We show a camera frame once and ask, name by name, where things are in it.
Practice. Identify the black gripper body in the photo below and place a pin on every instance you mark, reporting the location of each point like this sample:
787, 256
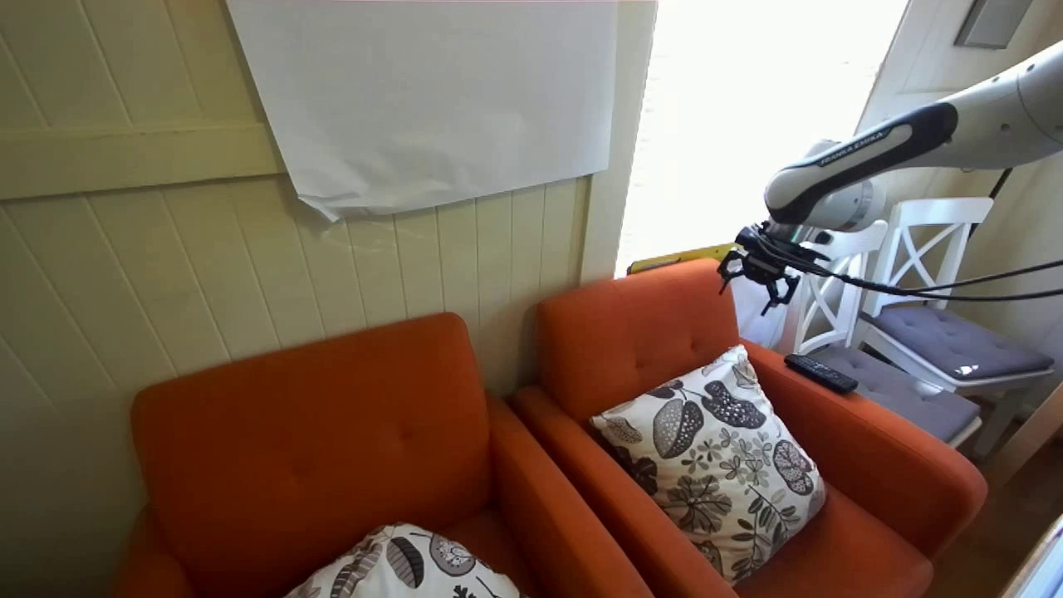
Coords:
783, 255

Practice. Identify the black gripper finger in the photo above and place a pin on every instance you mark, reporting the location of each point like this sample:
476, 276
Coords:
783, 290
733, 266

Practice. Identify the leaf print white cushion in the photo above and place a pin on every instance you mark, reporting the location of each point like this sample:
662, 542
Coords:
720, 467
411, 567

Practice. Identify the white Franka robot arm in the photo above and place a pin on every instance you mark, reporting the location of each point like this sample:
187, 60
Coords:
919, 139

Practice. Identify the yellow window sill strip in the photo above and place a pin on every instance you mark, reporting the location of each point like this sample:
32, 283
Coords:
687, 259

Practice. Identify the black remote control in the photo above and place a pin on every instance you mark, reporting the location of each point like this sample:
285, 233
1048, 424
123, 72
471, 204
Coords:
822, 374

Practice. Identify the orange armchair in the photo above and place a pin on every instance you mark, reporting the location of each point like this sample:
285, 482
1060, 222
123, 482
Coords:
310, 433
633, 332

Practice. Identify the grey tufted seat pad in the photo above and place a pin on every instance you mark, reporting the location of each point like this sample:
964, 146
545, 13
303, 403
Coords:
959, 340
916, 401

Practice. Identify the white paper sheet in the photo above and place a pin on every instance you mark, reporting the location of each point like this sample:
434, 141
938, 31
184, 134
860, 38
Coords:
444, 101

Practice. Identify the metal robot stand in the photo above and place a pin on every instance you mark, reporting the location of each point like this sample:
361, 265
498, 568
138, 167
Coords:
1040, 567

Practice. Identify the grey framed wall picture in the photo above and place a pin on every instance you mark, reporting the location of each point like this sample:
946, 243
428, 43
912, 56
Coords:
992, 22

